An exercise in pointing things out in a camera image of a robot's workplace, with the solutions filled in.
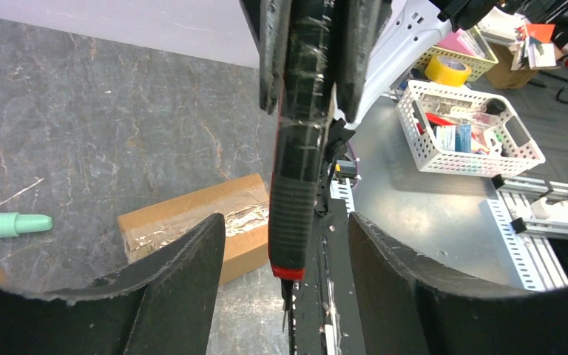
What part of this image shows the yellow tape roll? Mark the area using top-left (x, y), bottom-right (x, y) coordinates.
top-left (424, 55), bottom-right (472, 87)

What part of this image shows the mint green marker pen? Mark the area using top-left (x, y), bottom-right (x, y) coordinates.
top-left (0, 212), bottom-right (53, 238)

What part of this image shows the red black utility knife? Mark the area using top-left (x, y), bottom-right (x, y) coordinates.
top-left (268, 1), bottom-right (337, 319)

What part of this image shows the yellow perforated basket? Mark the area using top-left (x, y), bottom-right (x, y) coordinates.
top-left (413, 27), bottom-right (498, 81)

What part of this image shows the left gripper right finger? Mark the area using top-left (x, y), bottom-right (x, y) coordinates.
top-left (348, 213), bottom-right (568, 354)

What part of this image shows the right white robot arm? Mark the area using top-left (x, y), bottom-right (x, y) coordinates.
top-left (240, 1), bottom-right (496, 129)

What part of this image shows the white perforated storage basket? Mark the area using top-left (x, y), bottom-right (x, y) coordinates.
top-left (397, 80), bottom-right (546, 178)

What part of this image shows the brown cardboard express box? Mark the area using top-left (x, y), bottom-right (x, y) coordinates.
top-left (117, 173), bottom-right (271, 286)

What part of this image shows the white slotted cable duct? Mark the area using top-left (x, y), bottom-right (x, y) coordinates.
top-left (330, 178), bottom-right (568, 292)

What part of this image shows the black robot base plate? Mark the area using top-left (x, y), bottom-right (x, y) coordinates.
top-left (288, 117), bottom-right (368, 355)

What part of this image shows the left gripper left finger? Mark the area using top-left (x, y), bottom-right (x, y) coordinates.
top-left (0, 213), bottom-right (226, 354)

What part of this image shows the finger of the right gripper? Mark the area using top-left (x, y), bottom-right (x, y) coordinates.
top-left (336, 0), bottom-right (392, 123)
top-left (258, 0), bottom-right (292, 114)

